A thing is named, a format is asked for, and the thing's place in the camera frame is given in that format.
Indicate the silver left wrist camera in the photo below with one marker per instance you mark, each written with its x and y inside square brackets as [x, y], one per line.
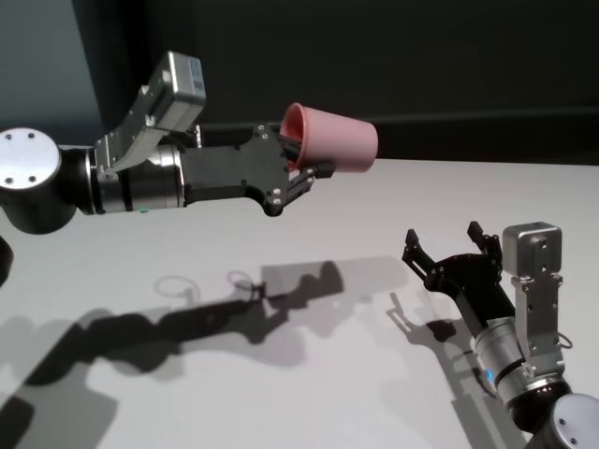
[182, 89]

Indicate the pink plastic cup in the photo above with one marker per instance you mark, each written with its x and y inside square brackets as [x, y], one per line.
[337, 140]

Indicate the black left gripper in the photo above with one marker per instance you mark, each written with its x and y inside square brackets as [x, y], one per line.
[234, 175]

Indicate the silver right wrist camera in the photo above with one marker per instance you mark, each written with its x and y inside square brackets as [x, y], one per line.
[533, 248]

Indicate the dark grey partition panel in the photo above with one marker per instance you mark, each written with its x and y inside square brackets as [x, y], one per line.
[374, 56]

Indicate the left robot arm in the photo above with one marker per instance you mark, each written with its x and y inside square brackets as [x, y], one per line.
[47, 201]

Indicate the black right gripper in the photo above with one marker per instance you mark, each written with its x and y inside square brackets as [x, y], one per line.
[472, 285]

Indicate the thin grey rail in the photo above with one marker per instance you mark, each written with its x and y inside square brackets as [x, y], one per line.
[468, 116]

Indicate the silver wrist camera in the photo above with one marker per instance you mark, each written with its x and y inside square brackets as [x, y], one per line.
[182, 89]
[533, 248]

